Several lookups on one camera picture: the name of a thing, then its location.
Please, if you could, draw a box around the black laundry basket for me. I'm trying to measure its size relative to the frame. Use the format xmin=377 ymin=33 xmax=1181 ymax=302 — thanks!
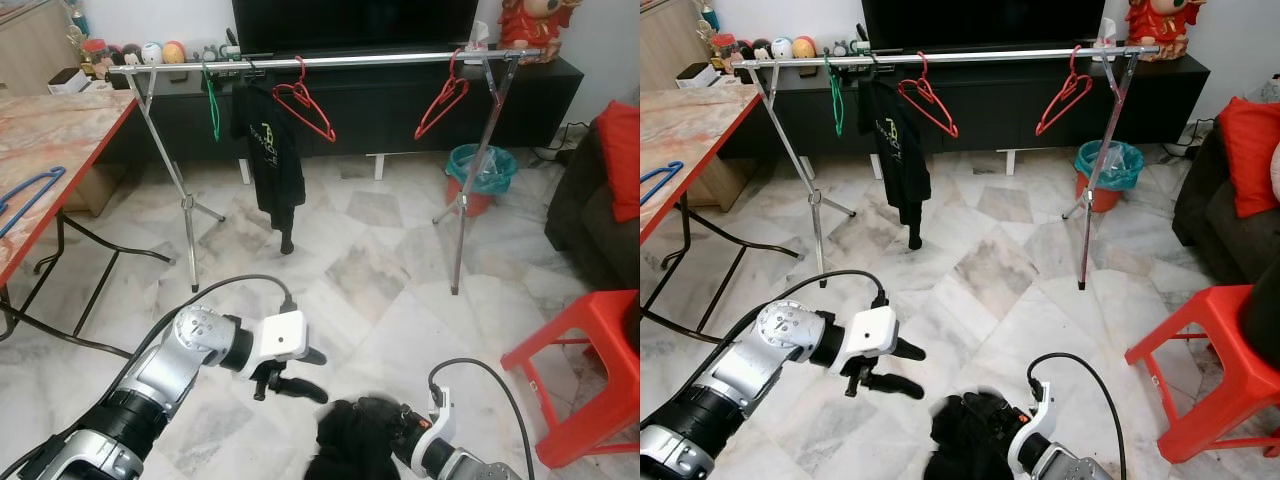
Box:
xmin=1240 ymin=285 xmax=1280 ymax=371

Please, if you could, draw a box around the black printed T-shirt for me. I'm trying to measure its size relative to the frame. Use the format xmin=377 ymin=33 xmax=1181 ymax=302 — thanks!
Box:
xmin=857 ymin=78 xmax=933 ymax=251
xmin=230 ymin=82 xmax=308 ymax=256

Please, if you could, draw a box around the black television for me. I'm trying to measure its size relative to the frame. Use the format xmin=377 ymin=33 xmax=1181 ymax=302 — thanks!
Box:
xmin=862 ymin=0 xmax=1106 ymax=51
xmin=232 ymin=0 xmax=481 ymax=56

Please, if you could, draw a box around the small white box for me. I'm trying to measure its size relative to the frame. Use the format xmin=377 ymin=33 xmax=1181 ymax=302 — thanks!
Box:
xmin=48 ymin=68 xmax=93 ymax=96
xmin=678 ymin=62 xmax=723 ymax=91

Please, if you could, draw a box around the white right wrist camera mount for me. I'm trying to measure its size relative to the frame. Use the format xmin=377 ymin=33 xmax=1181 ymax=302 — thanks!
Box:
xmin=1008 ymin=385 xmax=1056 ymax=471
xmin=415 ymin=388 xmax=456 ymax=471

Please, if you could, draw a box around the marble pattern folding table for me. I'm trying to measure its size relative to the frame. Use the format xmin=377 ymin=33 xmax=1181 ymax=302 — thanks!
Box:
xmin=640 ymin=85 xmax=801 ymax=346
xmin=0 ymin=92 xmax=176 ymax=361

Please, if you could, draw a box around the red plastic hanger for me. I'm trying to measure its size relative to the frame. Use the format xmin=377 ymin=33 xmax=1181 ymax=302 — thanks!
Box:
xmin=897 ymin=52 xmax=961 ymax=139
xmin=272 ymin=57 xmax=338 ymax=143
xmin=413 ymin=50 xmax=471 ymax=141
xmin=1035 ymin=45 xmax=1094 ymax=136

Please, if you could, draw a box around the red plastic stool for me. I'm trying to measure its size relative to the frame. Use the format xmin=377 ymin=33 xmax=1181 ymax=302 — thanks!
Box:
xmin=500 ymin=290 xmax=641 ymax=471
xmin=1125 ymin=285 xmax=1280 ymax=464

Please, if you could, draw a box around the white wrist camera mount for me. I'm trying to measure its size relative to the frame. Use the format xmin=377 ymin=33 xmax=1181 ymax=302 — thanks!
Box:
xmin=838 ymin=305 xmax=898 ymax=379
xmin=415 ymin=388 xmax=456 ymax=471
xmin=1008 ymin=385 xmax=1056 ymax=471
xmin=248 ymin=310 xmax=309 ymax=381

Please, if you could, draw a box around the red cushion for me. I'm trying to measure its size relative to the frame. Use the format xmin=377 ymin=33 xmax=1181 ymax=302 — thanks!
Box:
xmin=1217 ymin=97 xmax=1280 ymax=219
xmin=597 ymin=100 xmax=641 ymax=223

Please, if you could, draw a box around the light wooden cabinet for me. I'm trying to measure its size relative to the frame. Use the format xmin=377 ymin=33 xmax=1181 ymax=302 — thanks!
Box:
xmin=640 ymin=0 xmax=711 ymax=91
xmin=0 ymin=0 xmax=81 ymax=96

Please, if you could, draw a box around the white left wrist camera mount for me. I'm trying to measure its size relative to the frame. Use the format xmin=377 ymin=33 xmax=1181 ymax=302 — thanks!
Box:
xmin=838 ymin=305 xmax=898 ymax=379
xmin=248 ymin=310 xmax=309 ymax=381

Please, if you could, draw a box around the black garment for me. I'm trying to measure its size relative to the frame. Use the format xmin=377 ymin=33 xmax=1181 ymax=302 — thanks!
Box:
xmin=303 ymin=395 xmax=426 ymax=480
xmin=925 ymin=390 xmax=1031 ymax=480

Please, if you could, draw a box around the green plastic hanger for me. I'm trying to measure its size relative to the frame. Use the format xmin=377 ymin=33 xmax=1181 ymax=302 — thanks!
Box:
xmin=825 ymin=58 xmax=846 ymax=138
xmin=200 ymin=65 xmax=223 ymax=143

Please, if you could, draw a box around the blue plastic hanger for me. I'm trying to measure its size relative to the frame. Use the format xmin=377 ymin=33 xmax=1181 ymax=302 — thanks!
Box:
xmin=640 ymin=160 xmax=686 ymax=206
xmin=0 ymin=166 xmax=68 ymax=239

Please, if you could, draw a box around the dark grey sofa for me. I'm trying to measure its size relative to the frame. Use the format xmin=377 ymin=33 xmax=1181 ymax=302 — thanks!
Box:
xmin=545 ymin=118 xmax=641 ymax=291
xmin=1172 ymin=115 xmax=1280 ymax=286

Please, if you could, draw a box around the brown cardboard box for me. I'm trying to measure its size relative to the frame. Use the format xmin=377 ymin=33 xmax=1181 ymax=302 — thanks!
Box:
xmin=690 ymin=160 xmax=746 ymax=211
xmin=65 ymin=165 xmax=126 ymax=218

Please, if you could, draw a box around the silver clothes rack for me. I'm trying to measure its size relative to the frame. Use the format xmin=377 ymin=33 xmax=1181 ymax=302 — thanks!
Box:
xmin=108 ymin=47 xmax=546 ymax=296
xmin=733 ymin=42 xmax=1163 ymax=291

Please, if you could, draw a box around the black TV cabinet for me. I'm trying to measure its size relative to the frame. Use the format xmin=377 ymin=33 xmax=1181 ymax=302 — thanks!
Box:
xmin=725 ymin=50 xmax=1211 ymax=161
xmin=95 ymin=55 xmax=586 ymax=166

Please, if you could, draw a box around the red robed figurine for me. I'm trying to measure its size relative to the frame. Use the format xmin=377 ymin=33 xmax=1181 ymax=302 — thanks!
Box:
xmin=498 ymin=0 xmax=581 ymax=53
xmin=1125 ymin=0 xmax=1206 ymax=49

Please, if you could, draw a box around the red bin with green bag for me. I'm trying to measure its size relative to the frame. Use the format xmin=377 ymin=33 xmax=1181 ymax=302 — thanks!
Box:
xmin=445 ymin=143 xmax=518 ymax=218
xmin=1075 ymin=140 xmax=1144 ymax=213

